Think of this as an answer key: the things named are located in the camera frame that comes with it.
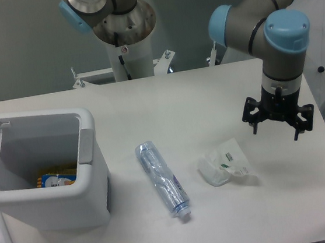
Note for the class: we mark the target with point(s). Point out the crushed clear plastic bottle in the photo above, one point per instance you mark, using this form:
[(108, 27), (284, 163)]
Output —
[(165, 182)]

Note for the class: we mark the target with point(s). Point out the white plastic trash can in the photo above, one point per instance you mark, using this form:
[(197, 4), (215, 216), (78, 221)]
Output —
[(31, 141)]

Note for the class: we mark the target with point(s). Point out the white plastic wrapper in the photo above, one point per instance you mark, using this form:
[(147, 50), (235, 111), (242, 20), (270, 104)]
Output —
[(225, 162)]

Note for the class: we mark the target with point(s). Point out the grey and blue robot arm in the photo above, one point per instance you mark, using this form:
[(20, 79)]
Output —
[(85, 15)]

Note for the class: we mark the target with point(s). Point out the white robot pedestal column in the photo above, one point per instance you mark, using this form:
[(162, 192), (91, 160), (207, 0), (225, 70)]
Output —
[(129, 36)]

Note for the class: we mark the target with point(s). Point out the white metal base frame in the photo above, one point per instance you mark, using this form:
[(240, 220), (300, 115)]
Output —
[(161, 66)]

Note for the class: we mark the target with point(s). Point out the yellow blue snack packet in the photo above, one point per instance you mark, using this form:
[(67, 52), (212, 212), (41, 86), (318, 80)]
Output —
[(54, 176)]

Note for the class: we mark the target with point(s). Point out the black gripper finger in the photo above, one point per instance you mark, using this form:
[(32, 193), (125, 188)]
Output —
[(301, 120), (253, 113)]

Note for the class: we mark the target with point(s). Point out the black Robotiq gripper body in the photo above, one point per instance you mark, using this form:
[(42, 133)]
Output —
[(279, 107)]

